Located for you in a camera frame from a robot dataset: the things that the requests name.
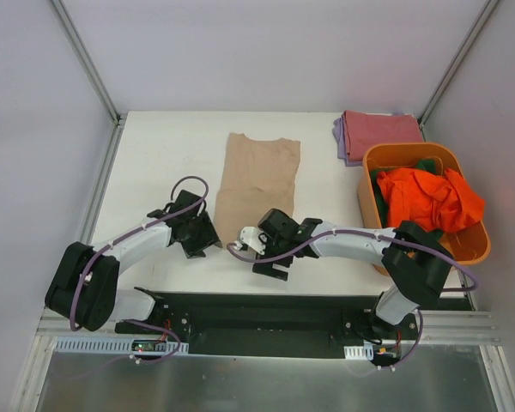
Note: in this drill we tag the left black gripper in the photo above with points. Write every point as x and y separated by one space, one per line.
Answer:
203 241

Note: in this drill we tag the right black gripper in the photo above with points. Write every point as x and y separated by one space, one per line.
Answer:
272 264

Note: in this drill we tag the beige t shirt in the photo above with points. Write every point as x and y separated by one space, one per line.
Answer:
257 176

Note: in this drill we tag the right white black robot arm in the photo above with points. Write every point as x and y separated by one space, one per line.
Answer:
414 260

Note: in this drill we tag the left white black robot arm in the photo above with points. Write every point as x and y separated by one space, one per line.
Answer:
85 288

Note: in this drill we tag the folded purple t shirt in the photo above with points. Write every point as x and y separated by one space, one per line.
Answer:
341 141

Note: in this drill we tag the folded red t shirt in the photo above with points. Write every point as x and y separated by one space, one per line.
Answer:
379 129

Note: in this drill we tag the orange t shirt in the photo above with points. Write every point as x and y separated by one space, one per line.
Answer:
443 202

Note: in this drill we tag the green t shirt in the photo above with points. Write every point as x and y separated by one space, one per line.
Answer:
427 165

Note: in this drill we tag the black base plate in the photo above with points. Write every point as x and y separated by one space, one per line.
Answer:
315 327

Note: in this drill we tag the right white cable duct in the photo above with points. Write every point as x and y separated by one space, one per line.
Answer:
363 352

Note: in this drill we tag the white cable duct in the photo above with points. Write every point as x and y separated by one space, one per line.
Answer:
89 345
363 352

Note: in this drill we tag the left white cable duct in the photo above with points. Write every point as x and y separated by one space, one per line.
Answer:
89 345

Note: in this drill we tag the left aluminium frame post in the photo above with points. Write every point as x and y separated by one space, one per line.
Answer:
84 59

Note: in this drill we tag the aluminium frame post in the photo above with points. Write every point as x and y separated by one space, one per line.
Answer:
84 59
484 16

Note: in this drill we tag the right aluminium frame post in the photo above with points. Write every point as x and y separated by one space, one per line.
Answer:
484 16

